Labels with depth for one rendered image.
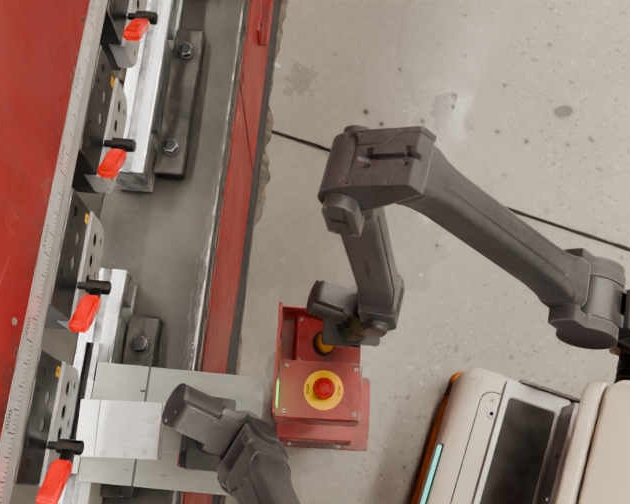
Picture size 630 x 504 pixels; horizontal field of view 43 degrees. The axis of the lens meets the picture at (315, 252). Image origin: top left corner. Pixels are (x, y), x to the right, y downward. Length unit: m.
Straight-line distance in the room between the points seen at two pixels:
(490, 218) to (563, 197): 1.62
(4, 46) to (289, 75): 1.84
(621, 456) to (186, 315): 0.78
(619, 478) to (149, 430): 0.68
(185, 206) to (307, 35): 1.29
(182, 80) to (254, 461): 0.84
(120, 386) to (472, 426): 1.00
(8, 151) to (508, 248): 0.55
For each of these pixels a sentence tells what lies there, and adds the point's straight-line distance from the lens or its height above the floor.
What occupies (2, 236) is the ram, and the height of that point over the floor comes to 1.51.
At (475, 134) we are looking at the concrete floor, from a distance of 2.56.
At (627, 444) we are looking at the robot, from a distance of 0.98.
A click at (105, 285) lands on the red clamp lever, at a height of 1.26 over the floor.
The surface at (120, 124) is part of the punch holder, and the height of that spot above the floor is 1.20.
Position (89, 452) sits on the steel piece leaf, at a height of 1.00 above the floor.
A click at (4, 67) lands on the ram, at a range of 0.82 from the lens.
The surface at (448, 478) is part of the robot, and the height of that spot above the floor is 0.28.
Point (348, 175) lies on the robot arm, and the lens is 0.88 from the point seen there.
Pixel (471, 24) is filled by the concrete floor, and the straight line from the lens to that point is 2.75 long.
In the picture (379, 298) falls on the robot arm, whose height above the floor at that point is 1.13.
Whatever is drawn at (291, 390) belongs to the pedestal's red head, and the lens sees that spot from 1.49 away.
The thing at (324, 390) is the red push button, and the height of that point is 0.81.
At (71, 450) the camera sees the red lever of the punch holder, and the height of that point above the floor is 1.27.
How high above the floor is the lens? 2.26
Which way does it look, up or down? 73 degrees down
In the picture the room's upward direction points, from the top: 3 degrees clockwise
